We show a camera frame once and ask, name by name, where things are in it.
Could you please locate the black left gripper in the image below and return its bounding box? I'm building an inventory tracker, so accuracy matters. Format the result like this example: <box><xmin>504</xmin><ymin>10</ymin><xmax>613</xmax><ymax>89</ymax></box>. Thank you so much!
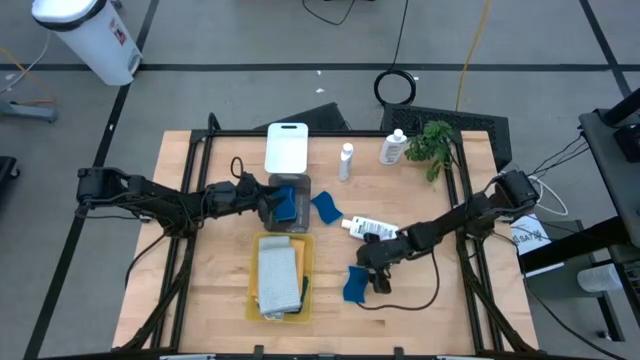
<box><xmin>234</xmin><ymin>172</ymin><xmax>289</xmax><ymax>225</ymax></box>

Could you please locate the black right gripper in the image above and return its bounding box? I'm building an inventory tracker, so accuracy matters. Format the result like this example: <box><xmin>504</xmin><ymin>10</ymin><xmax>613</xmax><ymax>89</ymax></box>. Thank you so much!
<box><xmin>355</xmin><ymin>227</ymin><xmax>426</xmax><ymax>296</ymax></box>

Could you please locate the blue wavy sponge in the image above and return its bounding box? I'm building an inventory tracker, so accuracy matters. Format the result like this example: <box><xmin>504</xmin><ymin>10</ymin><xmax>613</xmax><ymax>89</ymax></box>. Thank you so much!
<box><xmin>342</xmin><ymin>264</ymin><xmax>369</xmax><ymax>304</ymax></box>
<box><xmin>272</xmin><ymin>184</ymin><xmax>299</xmax><ymax>224</ymax></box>
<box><xmin>310</xmin><ymin>190</ymin><xmax>345</xmax><ymax>226</ymax></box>

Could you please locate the white tube with label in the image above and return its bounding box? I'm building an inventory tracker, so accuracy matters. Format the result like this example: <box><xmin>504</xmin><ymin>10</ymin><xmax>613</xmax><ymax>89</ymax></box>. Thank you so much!
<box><xmin>341</xmin><ymin>215</ymin><xmax>400</xmax><ymax>242</ymax></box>

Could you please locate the orange cloth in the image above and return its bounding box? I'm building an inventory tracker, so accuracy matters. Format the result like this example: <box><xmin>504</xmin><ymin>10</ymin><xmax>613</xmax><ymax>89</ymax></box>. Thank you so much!
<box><xmin>248</xmin><ymin>237</ymin><xmax>307</xmax><ymax>301</ymax></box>

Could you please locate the grey waffle towel with tag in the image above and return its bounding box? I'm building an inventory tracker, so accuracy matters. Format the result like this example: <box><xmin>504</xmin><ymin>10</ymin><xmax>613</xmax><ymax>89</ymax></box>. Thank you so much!
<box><xmin>257</xmin><ymin>244</ymin><xmax>303</xmax><ymax>317</ymax></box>

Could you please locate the grey plastic bin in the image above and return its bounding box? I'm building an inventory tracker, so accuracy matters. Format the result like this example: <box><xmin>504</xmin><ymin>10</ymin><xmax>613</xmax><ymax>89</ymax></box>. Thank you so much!
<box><xmin>260</xmin><ymin>172</ymin><xmax>312</xmax><ymax>234</ymax></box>

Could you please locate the white cutting board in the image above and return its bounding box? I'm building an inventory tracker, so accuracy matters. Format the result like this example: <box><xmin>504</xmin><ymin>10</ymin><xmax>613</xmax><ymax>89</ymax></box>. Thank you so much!
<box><xmin>263</xmin><ymin>122</ymin><xmax>310</xmax><ymax>175</ymax></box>

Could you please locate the slim white bottle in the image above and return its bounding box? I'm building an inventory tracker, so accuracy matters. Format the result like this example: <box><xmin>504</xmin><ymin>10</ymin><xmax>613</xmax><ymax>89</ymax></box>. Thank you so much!
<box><xmin>338</xmin><ymin>142</ymin><xmax>355</xmax><ymax>181</ymax></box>

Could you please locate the black flat panel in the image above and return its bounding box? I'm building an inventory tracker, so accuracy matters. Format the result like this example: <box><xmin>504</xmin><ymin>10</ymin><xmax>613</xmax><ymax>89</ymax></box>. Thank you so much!
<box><xmin>253</xmin><ymin>101</ymin><xmax>351</xmax><ymax>133</ymax></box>

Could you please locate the yellow plastic bin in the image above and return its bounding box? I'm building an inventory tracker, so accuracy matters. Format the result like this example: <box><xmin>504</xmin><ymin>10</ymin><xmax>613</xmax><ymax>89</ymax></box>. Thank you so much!
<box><xmin>245</xmin><ymin>231</ymin><xmax>316</xmax><ymax>324</ymax></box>

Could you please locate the flat white labelled bottle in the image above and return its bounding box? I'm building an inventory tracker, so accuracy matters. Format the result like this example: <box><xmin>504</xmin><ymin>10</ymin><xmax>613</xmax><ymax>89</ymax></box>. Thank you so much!
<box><xmin>378</xmin><ymin>128</ymin><xmax>409</xmax><ymax>166</ymax></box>

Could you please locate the green plant sprig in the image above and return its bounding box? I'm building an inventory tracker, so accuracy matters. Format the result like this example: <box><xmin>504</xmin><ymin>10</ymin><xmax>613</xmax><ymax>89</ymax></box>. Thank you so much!
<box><xmin>404</xmin><ymin>119</ymin><xmax>457</xmax><ymax>182</ymax></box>

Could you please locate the white printed paper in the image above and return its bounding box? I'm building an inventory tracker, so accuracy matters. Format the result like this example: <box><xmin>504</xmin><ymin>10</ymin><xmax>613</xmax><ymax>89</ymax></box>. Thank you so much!
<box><xmin>509</xmin><ymin>214</ymin><xmax>552</xmax><ymax>256</ymax></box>

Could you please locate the black perforated panel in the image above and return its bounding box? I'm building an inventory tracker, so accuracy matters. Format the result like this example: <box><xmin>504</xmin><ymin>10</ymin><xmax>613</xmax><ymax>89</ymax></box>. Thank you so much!
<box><xmin>379</xmin><ymin>103</ymin><xmax>514</xmax><ymax>169</ymax></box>

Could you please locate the grey cylinder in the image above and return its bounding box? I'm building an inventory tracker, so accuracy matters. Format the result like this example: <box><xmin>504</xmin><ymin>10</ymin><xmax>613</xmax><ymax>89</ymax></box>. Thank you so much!
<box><xmin>577</xmin><ymin>263</ymin><xmax>624</xmax><ymax>294</ymax></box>

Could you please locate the white trash can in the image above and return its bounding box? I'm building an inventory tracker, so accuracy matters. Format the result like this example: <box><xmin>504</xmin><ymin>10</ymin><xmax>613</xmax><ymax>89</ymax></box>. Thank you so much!
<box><xmin>30</xmin><ymin>0</ymin><xmax>144</xmax><ymax>87</ymax></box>

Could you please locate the grey cart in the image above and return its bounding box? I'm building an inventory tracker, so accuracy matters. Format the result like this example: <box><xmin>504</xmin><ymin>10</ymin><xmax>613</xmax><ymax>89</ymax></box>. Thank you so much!
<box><xmin>578</xmin><ymin>108</ymin><xmax>640</xmax><ymax>236</ymax></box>

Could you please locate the grey metal floor base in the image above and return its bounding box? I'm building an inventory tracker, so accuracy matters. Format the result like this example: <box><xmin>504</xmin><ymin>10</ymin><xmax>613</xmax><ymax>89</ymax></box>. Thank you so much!
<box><xmin>0</xmin><ymin>98</ymin><xmax>59</xmax><ymax>124</ymax></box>

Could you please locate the black equipment box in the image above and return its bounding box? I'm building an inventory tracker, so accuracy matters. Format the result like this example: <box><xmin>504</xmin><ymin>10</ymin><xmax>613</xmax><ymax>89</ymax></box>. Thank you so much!
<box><xmin>597</xmin><ymin>88</ymin><xmax>640</xmax><ymax>162</ymax></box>

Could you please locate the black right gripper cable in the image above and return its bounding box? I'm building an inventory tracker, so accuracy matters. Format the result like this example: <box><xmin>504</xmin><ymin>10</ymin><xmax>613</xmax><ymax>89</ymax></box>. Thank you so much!
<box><xmin>357</xmin><ymin>247</ymin><xmax>442</xmax><ymax>312</ymax></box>

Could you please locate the black table frame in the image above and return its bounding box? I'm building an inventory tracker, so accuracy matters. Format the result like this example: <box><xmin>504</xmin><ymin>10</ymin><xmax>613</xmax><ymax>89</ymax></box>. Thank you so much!
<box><xmin>114</xmin><ymin>112</ymin><xmax>539</xmax><ymax>354</ymax></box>

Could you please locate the black cable with coil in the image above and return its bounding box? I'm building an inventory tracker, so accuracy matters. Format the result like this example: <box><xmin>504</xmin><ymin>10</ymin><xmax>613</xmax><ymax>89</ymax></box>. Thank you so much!
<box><xmin>373</xmin><ymin>0</ymin><xmax>418</xmax><ymax>107</ymax></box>

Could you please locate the thin black floor cable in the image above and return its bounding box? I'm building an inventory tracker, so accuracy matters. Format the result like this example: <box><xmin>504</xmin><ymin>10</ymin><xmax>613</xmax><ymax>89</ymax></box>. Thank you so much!
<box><xmin>301</xmin><ymin>0</ymin><xmax>357</xmax><ymax>27</ymax></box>

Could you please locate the white cable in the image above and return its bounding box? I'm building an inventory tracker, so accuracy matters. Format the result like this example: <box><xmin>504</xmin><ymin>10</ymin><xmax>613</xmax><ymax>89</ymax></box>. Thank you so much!
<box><xmin>529</xmin><ymin>174</ymin><xmax>570</xmax><ymax>217</ymax></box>

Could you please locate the yellow cable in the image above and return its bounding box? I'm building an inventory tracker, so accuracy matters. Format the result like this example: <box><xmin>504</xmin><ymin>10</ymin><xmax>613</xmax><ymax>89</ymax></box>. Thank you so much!
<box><xmin>454</xmin><ymin>0</ymin><xmax>494</xmax><ymax>112</ymax></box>

